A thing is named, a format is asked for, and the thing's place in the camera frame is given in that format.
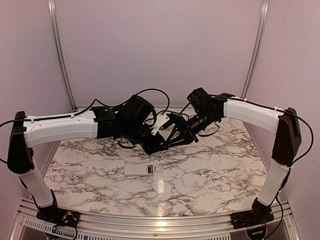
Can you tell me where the left aluminium frame post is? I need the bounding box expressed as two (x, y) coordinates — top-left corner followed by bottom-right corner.
(47, 0), (77, 111)

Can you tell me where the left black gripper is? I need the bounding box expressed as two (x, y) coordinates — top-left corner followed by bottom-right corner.
(122, 119), (170, 155)

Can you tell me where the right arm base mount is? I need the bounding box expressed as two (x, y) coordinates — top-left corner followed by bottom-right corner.
(230, 210), (275, 229)

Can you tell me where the black gold battery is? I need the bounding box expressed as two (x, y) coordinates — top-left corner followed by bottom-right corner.
(147, 165), (154, 175)

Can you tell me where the aluminium frame post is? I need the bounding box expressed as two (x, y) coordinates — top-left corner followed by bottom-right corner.
(47, 0), (77, 111)
(240, 0), (270, 99)

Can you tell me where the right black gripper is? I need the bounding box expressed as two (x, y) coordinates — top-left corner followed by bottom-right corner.
(166, 110), (219, 147)

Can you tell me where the right aluminium frame post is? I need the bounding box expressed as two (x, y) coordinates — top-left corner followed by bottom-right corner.
(240, 0), (270, 99)

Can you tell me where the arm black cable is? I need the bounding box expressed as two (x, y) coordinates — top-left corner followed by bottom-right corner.
(0, 87), (171, 166)
(178, 93), (315, 168)

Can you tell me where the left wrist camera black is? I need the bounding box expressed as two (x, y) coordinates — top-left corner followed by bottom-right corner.
(151, 112), (178, 136)

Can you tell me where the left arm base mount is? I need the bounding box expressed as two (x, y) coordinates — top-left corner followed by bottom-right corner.
(36, 208), (80, 228)

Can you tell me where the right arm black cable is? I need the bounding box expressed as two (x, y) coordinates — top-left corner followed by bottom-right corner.
(178, 93), (315, 168)

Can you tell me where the white remote control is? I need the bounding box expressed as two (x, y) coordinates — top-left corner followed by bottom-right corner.
(123, 164), (155, 176)

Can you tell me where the front aluminium rail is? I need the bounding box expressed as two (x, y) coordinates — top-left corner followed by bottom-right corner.
(8, 198), (301, 240)

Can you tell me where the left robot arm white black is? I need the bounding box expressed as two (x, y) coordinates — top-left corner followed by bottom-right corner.
(6, 105), (169, 226)

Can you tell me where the white battery compartment cover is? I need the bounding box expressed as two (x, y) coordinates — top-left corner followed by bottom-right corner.
(185, 158), (196, 167)

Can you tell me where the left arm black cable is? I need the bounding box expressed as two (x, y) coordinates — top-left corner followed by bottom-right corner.
(0, 87), (171, 166)

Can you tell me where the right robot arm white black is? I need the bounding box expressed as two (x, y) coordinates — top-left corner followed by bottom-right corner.
(166, 89), (302, 224)

